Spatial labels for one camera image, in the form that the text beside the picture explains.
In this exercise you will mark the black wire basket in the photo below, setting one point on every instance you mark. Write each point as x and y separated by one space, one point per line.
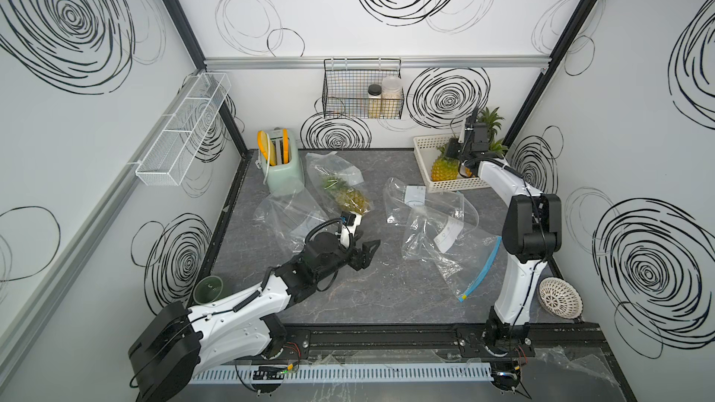
346 82

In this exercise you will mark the pineapple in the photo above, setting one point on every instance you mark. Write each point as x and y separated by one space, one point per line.
498 149
492 120
445 168
347 197

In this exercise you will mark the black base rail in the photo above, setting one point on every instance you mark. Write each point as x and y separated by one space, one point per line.
469 340

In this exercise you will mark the orange toast slice right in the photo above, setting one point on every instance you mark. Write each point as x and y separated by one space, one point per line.
285 143

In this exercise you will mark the yellow toast slice left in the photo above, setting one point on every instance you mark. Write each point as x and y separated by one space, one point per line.
267 148

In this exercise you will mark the white lid jar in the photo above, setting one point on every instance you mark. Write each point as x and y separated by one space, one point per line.
392 97

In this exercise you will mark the green cup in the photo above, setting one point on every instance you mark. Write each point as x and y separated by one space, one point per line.
209 290

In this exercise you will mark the black lid spice jar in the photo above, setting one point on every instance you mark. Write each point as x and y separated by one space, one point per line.
374 101

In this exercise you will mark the white plastic basket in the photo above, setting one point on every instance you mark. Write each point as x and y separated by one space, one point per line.
426 152

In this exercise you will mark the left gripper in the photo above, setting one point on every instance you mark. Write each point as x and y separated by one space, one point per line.
363 258

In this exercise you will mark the grey cable duct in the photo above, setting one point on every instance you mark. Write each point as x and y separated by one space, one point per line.
347 373

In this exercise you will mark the white woven ball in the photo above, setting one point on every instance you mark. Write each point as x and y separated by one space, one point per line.
560 298

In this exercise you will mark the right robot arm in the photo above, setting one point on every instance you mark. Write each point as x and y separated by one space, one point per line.
531 234

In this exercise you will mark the white wire shelf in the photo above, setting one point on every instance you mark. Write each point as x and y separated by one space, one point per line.
172 153

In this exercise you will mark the zip-top bag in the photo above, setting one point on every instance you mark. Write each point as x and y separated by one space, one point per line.
400 199
462 252
320 166
289 218

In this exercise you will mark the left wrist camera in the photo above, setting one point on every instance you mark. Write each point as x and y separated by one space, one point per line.
350 228

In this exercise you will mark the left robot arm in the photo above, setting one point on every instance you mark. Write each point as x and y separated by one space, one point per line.
180 342

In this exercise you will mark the mint green toaster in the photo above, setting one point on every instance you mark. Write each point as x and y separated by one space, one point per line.
283 179

